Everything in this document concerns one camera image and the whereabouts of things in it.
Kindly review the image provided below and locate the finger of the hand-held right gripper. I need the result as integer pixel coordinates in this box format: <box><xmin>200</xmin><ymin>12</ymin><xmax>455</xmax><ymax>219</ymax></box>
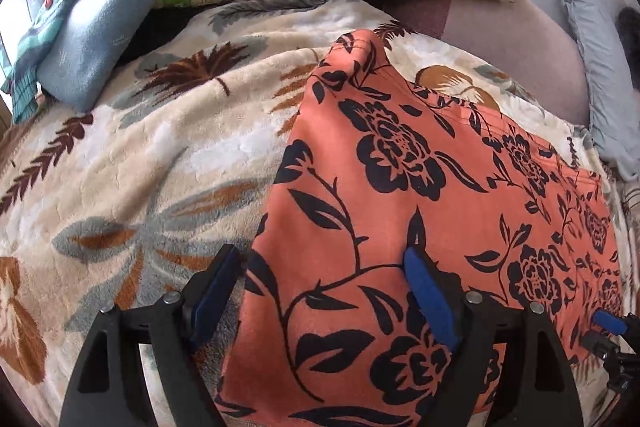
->
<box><xmin>592</xmin><ymin>311</ymin><xmax>640</xmax><ymax>339</ymax></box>
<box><xmin>580</xmin><ymin>331</ymin><xmax>617</xmax><ymax>360</ymax></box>

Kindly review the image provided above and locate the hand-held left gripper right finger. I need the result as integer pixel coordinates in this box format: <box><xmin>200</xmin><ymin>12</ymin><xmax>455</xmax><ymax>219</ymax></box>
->
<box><xmin>404</xmin><ymin>247</ymin><xmax>583</xmax><ymax>427</ymax></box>

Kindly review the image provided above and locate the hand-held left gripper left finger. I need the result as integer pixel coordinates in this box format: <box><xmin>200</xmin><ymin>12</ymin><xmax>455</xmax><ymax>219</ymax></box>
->
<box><xmin>59</xmin><ymin>244</ymin><xmax>246</xmax><ymax>427</ymax></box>

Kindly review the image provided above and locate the orange floral blouse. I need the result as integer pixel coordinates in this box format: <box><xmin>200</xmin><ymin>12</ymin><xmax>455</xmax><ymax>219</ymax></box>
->
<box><xmin>215</xmin><ymin>28</ymin><xmax>626</xmax><ymax>427</ymax></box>

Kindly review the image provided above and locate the cream leaf-print blanket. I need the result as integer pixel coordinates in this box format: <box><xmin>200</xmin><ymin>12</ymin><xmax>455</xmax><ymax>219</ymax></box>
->
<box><xmin>0</xmin><ymin>0</ymin><xmax>631</xmax><ymax>427</ymax></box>

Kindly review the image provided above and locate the pink mattress sheet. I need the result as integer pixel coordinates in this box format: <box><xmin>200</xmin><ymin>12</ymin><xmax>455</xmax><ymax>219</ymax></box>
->
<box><xmin>372</xmin><ymin>0</ymin><xmax>593</xmax><ymax>125</ymax></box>

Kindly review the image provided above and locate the grey-blue pillow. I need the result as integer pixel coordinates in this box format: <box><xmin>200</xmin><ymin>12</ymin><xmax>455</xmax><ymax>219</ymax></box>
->
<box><xmin>546</xmin><ymin>0</ymin><xmax>640</xmax><ymax>182</ymax></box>

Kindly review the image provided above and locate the light blue cloth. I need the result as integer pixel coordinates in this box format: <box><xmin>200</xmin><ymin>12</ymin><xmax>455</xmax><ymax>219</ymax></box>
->
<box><xmin>37</xmin><ymin>0</ymin><xmax>241</xmax><ymax>112</ymax></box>

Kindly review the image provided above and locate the teal striped knit garment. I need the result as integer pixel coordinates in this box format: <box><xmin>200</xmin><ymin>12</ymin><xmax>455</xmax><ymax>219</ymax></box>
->
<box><xmin>0</xmin><ymin>0</ymin><xmax>118</xmax><ymax>124</ymax></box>

